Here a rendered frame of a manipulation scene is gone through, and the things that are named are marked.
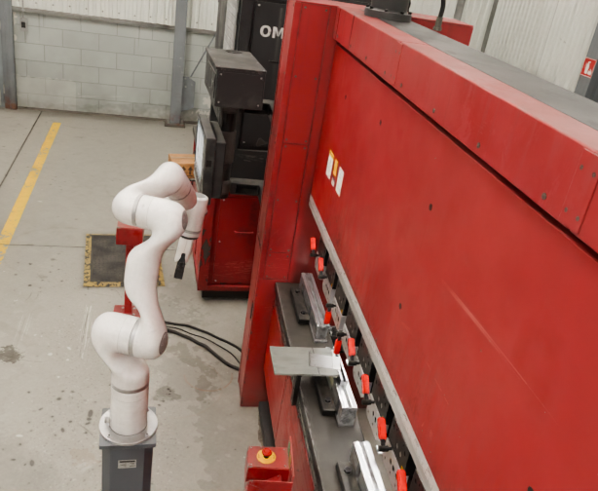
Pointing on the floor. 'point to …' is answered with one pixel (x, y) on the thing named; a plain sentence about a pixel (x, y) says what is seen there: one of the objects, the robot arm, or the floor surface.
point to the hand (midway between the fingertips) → (179, 271)
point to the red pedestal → (125, 234)
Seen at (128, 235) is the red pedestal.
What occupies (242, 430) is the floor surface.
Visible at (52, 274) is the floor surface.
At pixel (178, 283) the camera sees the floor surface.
